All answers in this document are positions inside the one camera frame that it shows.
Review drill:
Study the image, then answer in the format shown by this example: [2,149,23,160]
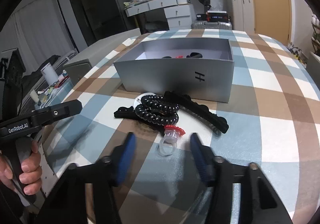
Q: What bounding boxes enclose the clear ring with red top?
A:
[156,124,186,157]

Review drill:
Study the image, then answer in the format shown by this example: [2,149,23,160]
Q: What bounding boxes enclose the black spiral hair tie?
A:
[134,94,180,127]

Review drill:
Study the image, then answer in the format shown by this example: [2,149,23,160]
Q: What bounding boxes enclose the person's left hand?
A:
[1,141,42,195]

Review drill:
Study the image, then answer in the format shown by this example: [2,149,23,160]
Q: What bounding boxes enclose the white round badge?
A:
[134,92,156,107]

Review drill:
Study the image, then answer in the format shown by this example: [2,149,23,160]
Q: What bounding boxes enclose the plaid bed cover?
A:
[39,28,320,224]

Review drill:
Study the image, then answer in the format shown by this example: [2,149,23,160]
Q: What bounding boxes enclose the silver cardboard box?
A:
[114,38,234,103]

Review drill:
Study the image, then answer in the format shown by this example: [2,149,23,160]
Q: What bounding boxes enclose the black hair accessories in box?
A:
[162,52,203,59]

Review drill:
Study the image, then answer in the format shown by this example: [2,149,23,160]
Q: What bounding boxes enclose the silver suitcase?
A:
[191,21,232,30]

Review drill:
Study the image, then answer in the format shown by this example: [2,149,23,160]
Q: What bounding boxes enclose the black red shoe box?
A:
[206,10,229,22]

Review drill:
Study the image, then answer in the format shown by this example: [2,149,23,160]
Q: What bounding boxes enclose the white drawer desk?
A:
[125,0,196,30]

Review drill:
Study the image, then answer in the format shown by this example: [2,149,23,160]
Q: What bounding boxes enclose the black refrigerator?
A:
[91,0,137,40]

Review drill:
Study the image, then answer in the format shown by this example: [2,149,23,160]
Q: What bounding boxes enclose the white suitcase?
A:
[227,0,255,34]

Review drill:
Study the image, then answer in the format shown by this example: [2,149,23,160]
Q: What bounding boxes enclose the wooden door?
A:
[253,0,291,45]

